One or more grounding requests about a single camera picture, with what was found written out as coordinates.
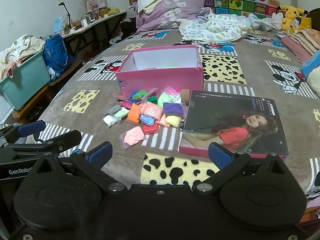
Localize purple clay bag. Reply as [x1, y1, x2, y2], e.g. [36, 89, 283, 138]
[163, 102, 184, 115]

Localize pink clay bag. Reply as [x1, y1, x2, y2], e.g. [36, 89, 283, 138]
[119, 126, 145, 149]

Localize white clay bag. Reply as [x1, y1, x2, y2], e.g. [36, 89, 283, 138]
[103, 107, 130, 127]

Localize box lid with woman photo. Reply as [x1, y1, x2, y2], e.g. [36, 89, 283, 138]
[179, 90, 289, 158]

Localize teal plastic storage bin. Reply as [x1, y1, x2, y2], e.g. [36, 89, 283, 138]
[1, 51, 50, 110]

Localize orange clay bag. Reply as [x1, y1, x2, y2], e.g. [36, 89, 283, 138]
[126, 103, 142, 125]

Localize red clay bag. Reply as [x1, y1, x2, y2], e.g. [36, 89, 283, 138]
[143, 123, 158, 135]

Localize blue clay bag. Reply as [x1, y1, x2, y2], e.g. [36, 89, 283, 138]
[139, 114, 155, 127]

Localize yellow clay bag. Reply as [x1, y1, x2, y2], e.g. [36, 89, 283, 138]
[165, 115, 182, 128]

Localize Mickey Mouse bed blanket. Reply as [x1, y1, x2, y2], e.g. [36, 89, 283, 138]
[27, 29, 319, 198]

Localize salmon clay bag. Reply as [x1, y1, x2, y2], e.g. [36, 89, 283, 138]
[140, 101, 163, 120]

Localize brown tape roll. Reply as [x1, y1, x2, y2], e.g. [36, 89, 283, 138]
[181, 89, 191, 106]

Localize blue backpack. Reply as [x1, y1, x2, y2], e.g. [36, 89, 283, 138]
[43, 34, 74, 81]

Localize light green clay bag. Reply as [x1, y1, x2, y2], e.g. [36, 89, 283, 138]
[157, 87, 182, 107]

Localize pink cardboard box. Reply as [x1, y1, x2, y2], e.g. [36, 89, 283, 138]
[116, 45, 204, 96]

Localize dark side desk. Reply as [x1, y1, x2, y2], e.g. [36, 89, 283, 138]
[63, 12, 127, 58]

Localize cream and blue quilt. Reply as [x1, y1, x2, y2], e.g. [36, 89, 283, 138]
[301, 50, 320, 96]

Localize white leaf pattern blanket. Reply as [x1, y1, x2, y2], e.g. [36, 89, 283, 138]
[178, 13, 251, 43]

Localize folded pink beige blankets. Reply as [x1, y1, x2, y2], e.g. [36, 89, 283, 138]
[281, 29, 320, 63]

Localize alphabet foam mat headboard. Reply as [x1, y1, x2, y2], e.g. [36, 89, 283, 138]
[204, 0, 279, 19]

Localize purple floral duvet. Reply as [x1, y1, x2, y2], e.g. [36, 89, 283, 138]
[136, 0, 212, 33]

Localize yellow Pikachu plush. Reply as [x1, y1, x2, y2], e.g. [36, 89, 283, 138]
[278, 5, 312, 35]

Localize picture frame on desk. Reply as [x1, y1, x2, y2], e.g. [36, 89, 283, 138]
[86, 0, 107, 12]

